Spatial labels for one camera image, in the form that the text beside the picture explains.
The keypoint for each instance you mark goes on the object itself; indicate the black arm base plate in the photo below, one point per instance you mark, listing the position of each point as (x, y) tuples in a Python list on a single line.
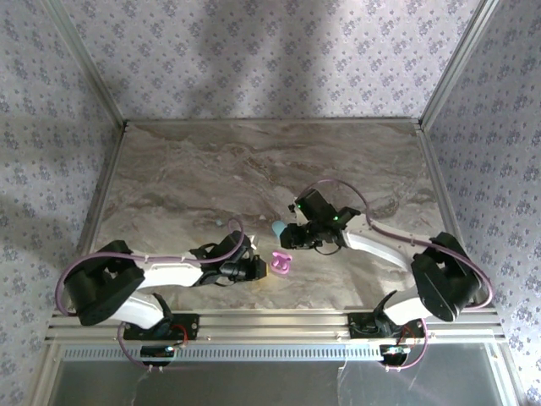
[(357, 325), (192, 325)]

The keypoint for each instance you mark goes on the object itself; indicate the aluminium enclosure frame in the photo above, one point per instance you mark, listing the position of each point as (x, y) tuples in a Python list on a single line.
[(274, 321)]

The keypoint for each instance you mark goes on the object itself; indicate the grey metal sheet panel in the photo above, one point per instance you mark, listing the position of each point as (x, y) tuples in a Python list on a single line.
[(253, 385)]

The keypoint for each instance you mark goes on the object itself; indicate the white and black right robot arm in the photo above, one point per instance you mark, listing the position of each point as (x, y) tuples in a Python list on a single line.
[(372, 249)]

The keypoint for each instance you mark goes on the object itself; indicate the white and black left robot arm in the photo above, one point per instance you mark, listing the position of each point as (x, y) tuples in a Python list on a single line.
[(169, 277)]

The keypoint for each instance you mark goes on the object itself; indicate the pink earbud charging case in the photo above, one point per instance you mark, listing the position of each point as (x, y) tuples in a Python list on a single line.
[(281, 270)]

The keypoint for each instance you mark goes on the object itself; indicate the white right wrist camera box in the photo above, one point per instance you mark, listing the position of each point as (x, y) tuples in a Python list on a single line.
[(301, 216)]

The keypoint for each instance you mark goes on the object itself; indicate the light blue earbud charging case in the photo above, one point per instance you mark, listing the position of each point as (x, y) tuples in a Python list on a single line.
[(277, 229)]

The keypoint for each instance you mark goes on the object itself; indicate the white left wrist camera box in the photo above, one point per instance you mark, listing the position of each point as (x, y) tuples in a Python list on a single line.
[(253, 242)]

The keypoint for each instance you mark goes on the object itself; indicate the small black circuit board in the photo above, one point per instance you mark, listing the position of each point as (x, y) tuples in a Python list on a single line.
[(158, 352), (395, 353)]

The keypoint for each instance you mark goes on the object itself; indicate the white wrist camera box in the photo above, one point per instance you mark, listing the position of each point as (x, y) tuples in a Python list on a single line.
[(301, 216), (253, 242)]

